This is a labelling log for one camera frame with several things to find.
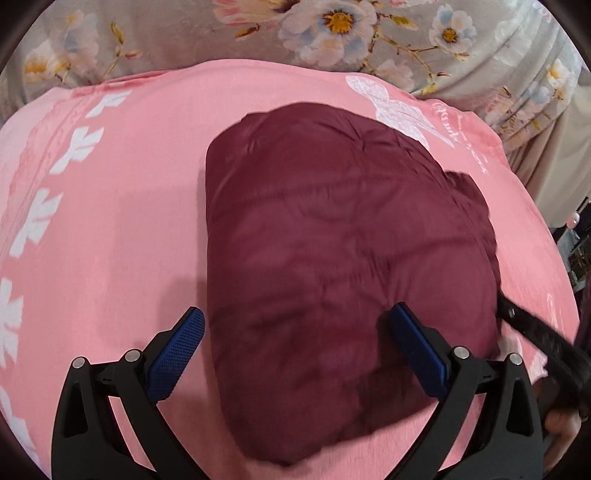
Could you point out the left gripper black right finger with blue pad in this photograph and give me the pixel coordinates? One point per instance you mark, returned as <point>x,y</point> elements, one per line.
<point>507,440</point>

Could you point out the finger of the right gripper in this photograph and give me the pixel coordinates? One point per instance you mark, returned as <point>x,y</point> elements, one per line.
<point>567,365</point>

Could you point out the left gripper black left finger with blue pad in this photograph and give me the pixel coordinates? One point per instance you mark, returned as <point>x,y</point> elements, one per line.
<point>87,442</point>

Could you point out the maroon quilted down jacket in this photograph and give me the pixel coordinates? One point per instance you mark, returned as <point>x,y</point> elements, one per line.
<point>319,221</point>

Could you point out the person's hand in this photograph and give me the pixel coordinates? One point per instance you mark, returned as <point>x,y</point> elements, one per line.
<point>564,425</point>

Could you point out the pink blanket with white bows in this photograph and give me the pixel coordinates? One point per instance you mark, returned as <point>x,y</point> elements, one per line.
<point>103,238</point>

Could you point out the grey floral bedsheet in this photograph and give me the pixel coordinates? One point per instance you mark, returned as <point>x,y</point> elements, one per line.
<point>509,62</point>

